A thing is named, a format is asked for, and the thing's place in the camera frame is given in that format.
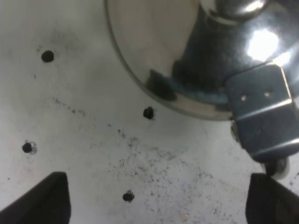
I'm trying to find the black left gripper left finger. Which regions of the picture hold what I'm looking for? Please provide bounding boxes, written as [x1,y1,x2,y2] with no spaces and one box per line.
[0,172,71,224]

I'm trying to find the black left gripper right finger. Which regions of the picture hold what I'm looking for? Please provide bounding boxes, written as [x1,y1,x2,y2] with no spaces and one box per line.
[246,173,299,224]

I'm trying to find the stainless steel teapot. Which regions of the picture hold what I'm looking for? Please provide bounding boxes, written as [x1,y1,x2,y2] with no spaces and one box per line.
[104,0,299,180]

